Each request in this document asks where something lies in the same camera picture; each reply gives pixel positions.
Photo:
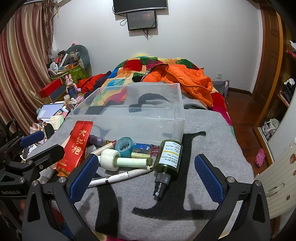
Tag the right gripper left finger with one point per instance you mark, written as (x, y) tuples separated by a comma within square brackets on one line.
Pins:
[(50, 213)]

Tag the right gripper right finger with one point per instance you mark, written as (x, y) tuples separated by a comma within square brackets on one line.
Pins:
[(252, 221)]

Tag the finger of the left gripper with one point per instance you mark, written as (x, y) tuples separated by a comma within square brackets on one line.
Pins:
[(32, 139), (45, 158)]

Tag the red tea packet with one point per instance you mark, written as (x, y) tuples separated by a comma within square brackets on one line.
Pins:
[(75, 148)]

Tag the purple black spray bottle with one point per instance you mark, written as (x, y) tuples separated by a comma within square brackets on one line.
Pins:
[(97, 141)]

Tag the white gauze bandage roll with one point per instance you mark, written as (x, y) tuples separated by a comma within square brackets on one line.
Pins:
[(107, 159)]

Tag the beige tube red cap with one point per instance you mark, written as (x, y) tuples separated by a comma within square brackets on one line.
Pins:
[(110, 145)]

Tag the teal tape roll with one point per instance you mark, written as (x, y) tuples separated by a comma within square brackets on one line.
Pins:
[(125, 146)]

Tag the light green tube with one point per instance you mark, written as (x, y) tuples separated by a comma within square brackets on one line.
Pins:
[(132, 162)]

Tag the dark green spray bottle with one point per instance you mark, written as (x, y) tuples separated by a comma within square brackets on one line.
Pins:
[(166, 165)]

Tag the blue card box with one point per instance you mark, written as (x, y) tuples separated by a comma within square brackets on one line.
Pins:
[(140, 146)]

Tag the blue white notebook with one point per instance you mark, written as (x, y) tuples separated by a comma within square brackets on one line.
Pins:
[(49, 110)]

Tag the red gift box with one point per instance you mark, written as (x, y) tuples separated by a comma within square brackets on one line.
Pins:
[(50, 88)]

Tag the pink croc shoe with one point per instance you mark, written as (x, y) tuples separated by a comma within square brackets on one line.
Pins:
[(260, 157)]

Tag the white pen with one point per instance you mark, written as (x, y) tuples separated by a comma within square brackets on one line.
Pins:
[(119, 177)]

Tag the pink rabbit toy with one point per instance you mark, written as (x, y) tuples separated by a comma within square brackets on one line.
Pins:
[(71, 87)]

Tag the red clothing pile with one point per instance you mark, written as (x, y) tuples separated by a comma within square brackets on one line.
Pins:
[(91, 83)]

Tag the green gift box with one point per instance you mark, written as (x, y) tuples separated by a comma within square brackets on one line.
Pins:
[(77, 73)]

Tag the grey green plush cushion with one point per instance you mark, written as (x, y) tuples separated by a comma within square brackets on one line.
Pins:
[(80, 55)]

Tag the striped red gold curtain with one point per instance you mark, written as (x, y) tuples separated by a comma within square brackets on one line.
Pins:
[(25, 42)]

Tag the colourful patchwork quilt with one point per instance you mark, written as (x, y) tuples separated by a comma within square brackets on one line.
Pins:
[(132, 70)]

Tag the clear plastic storage bin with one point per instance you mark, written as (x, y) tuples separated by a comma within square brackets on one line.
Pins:
[(148, 113)]

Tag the grey backpack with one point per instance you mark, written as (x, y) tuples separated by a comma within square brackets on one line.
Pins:
[(222, 87)]

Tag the wooden door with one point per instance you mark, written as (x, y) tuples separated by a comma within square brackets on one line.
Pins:
[(271, 56)]

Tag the orange puffer jacket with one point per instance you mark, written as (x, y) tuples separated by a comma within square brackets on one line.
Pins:
[(191, 81)]

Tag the large black wall monitor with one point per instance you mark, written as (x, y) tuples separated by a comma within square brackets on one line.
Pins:
[(126, 6)]

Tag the small black wall screen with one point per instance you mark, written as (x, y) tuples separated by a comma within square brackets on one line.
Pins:
[(140, 20)]

